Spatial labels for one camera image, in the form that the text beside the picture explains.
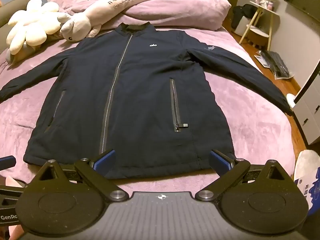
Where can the cream flower plush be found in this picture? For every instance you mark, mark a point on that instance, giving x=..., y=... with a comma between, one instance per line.
x=27, y=25

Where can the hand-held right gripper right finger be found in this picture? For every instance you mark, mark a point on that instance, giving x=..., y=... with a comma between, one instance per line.
x=220, y=162

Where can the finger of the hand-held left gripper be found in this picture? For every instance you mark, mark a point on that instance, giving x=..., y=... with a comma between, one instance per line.
x=7, y=161

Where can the white bag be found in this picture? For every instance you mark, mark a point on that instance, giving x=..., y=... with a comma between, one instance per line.
x=308, y=161

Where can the dark garment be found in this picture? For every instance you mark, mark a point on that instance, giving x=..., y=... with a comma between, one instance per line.
x=241, y=13

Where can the navy zip jacket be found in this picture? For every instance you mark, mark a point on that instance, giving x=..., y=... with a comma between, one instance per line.
x=140, y=80

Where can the white side table wooden legs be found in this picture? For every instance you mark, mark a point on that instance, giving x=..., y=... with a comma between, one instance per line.
x=262, y=15

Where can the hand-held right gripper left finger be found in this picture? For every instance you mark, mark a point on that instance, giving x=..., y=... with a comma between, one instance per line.
x=107, y=161

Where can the small white round object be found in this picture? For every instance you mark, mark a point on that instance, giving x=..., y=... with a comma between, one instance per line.
x=291, y=100

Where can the long white rabbit plush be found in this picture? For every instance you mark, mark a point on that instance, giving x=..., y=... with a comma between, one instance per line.
x=77, y=26

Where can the purple bed sheet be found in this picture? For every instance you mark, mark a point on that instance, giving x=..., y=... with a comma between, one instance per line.
x=250, y=120

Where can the purple duvet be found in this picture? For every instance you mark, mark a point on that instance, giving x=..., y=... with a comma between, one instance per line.
x=175, y=10

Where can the black plastic packets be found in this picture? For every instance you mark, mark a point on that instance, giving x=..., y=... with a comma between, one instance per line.
x=278, y=63

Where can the blue printed bag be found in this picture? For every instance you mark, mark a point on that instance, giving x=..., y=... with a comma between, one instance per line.
x=311, y=192

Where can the white round stool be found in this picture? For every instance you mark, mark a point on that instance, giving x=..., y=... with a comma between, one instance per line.
x=258, y=36

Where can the grey headboard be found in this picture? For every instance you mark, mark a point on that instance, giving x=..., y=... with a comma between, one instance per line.
x=15, y=7

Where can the white drawer cabinet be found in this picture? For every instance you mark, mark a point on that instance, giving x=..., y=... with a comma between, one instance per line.
x=308, y=110

